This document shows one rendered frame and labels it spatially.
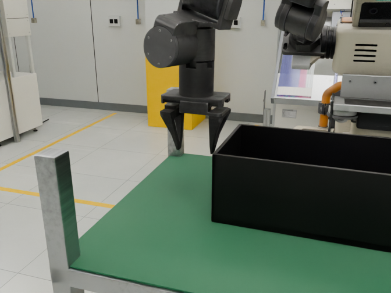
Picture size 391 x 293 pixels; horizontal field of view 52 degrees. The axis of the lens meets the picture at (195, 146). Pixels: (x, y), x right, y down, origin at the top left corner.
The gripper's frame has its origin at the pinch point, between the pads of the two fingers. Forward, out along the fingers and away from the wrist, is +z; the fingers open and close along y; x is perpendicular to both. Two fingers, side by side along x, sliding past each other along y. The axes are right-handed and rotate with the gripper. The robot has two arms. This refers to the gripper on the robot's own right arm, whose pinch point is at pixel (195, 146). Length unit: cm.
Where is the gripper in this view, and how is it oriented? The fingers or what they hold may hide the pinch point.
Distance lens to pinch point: 68.5
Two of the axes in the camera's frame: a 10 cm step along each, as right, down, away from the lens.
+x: 3.2, -3.0, 9.0
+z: -0.1, 9.5, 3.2
